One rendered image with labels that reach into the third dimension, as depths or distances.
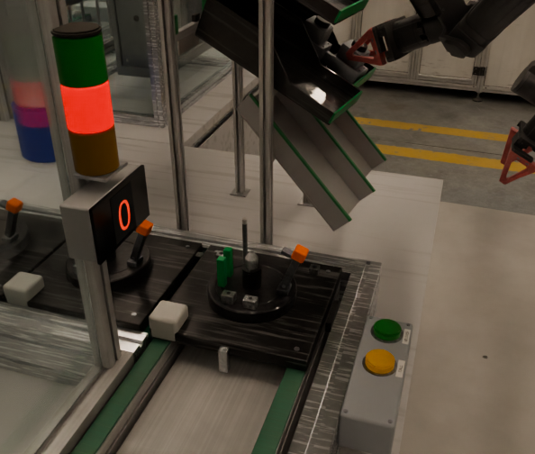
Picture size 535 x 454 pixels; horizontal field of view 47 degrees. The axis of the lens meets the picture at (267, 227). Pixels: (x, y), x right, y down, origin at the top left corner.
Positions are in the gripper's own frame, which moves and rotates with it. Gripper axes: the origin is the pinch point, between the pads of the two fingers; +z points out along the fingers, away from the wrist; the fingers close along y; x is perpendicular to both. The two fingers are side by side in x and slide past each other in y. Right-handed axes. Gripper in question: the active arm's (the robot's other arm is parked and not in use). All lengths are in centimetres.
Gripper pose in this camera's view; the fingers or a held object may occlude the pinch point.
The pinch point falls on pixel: (356, 52)
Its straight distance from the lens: 121.8
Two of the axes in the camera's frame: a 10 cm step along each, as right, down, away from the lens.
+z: -7.8, 1.2, 6.2
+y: -5.3, 4.1, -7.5
